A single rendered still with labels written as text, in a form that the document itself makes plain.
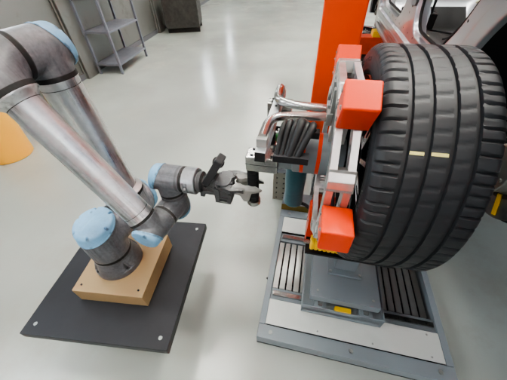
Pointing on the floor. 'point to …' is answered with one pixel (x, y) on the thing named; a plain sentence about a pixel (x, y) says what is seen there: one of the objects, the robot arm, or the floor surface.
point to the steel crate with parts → (182, 15)
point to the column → (278, 185)
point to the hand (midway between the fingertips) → (258, 184)
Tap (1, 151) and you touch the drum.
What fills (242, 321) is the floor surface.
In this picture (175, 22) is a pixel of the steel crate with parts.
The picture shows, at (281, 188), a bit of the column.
